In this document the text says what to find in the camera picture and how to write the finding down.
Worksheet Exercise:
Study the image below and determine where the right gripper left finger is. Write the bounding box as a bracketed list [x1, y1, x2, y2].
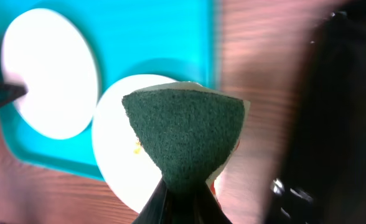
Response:
[132, 179, 172, 224]

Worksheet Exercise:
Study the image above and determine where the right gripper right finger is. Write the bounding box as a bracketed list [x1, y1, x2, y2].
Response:
[194, 184, 232, 224]

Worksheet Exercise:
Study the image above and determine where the white plate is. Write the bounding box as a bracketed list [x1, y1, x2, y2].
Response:
[1, 8, 100, 139]
[92, 74, 177, 213]

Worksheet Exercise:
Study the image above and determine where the white plate top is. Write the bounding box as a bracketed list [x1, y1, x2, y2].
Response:
[1, 8, 100, 139]

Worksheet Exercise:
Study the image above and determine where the green scouring sponge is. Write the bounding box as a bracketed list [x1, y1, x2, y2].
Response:
[121, 82, 250, 194]

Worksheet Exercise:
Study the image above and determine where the black water tray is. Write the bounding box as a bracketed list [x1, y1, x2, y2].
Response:
[264, 1, 366, 223]

